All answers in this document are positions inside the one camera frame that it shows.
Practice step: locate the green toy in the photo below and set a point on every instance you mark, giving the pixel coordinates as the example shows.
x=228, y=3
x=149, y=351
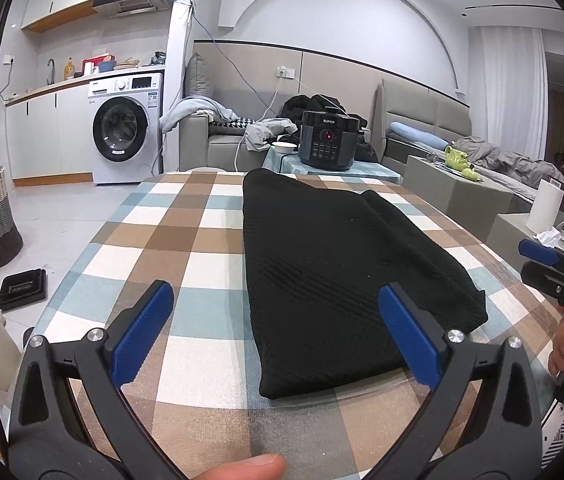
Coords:
x=457, y=157

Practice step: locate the checkered blanket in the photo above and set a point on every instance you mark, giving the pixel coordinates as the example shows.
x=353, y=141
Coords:
x=202, y=240

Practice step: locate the black white striped rug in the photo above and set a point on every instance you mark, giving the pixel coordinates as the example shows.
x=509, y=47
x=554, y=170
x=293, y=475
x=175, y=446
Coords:
x=557, y=435

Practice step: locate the white paper towel roll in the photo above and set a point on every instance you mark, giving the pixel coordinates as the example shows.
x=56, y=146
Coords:
x=544, y=205

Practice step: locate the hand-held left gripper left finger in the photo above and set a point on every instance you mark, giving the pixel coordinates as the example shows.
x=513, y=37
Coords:
x=144, y=330

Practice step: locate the bed with grey duvet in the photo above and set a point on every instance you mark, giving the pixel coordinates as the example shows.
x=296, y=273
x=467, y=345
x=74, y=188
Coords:
x=507, y=165

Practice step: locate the light blue pillow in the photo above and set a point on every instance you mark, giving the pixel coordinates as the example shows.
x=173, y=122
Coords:
x=417, y=134

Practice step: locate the white wall outlet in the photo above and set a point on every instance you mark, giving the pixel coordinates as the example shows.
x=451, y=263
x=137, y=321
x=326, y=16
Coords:
x=285, y=72

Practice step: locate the white cloth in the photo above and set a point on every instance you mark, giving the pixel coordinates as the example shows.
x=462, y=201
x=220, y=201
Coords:
x=548, y=238

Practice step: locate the green plush slipper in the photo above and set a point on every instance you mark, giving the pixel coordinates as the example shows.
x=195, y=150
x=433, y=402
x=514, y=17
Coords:
x=471, y=174

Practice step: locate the range hood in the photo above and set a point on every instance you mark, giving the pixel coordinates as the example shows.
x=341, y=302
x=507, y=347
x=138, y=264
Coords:
x=132, y=2

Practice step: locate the large grey box cabinet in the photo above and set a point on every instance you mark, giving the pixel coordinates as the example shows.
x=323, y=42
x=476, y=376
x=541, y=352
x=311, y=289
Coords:
x=512, y=232

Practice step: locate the small grey box cabinet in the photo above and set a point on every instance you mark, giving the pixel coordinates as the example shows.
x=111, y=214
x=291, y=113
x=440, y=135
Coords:
x=452, y=195

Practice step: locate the white lower kitchen cabinets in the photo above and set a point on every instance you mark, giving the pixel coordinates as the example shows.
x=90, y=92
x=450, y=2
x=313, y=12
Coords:
x=47, y=135

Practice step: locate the yellow bottle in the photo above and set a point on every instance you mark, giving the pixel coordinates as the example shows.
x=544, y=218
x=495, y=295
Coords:
x=69, y=69

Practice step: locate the kitchen faucet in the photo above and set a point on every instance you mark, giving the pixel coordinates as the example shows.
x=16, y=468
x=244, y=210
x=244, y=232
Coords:
x=51, y=67

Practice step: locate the white curtain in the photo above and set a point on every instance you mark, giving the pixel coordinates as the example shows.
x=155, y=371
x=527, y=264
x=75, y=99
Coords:
x=512, y=90

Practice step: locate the white washing machine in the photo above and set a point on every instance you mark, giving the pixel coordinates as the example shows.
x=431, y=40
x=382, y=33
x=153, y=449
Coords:
x=122, y=130

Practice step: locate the white bowl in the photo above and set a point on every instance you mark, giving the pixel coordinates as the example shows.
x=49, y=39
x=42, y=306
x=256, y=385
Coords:
x=284, y=147

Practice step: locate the grey cushion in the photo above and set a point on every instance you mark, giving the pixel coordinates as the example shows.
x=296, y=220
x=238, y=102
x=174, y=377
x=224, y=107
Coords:
x=199, y=75

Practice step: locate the light grey throw blanket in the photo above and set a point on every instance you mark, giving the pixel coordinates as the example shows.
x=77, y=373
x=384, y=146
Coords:
x=192, y=110

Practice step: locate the black knit sweater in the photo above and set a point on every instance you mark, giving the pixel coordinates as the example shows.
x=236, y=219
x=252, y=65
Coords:
x=337, y=260

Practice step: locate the black electric pressure cooker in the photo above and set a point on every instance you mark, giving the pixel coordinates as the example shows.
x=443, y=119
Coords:
x=329, y=140

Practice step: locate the person's right hand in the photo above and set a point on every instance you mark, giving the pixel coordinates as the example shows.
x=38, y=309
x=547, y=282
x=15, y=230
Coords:
x=559, y=350

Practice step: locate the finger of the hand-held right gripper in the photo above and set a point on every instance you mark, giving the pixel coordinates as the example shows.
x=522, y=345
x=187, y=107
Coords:
x=537, y=251
x=559, y=282

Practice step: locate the side table with checkered cloth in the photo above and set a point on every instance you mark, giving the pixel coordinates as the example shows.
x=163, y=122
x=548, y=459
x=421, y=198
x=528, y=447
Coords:
x=282, y=164

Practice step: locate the grey sofa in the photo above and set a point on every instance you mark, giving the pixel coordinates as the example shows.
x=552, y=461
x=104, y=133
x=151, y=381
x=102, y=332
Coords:
x=222, y=152

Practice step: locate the houndstooth cushion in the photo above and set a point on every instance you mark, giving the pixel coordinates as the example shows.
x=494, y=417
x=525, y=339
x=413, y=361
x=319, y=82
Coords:
x=234, y=121

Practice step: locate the white round stool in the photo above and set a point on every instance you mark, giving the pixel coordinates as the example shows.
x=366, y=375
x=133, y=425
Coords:
x=204, y=170

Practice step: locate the person's left hand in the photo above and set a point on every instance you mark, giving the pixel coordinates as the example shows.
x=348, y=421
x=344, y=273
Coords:
x=247, y=467

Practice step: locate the black floor tray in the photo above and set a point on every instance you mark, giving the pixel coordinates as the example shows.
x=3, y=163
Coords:
x=22, y=290

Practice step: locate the red box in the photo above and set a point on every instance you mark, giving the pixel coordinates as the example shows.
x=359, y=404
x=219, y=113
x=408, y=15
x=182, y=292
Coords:
x=93, y=66

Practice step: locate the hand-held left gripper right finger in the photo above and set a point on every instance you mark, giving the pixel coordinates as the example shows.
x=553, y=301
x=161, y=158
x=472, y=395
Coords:
x=409, y=335

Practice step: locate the grey white garment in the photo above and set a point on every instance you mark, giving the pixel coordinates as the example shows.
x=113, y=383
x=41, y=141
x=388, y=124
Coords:
x=267, y=132

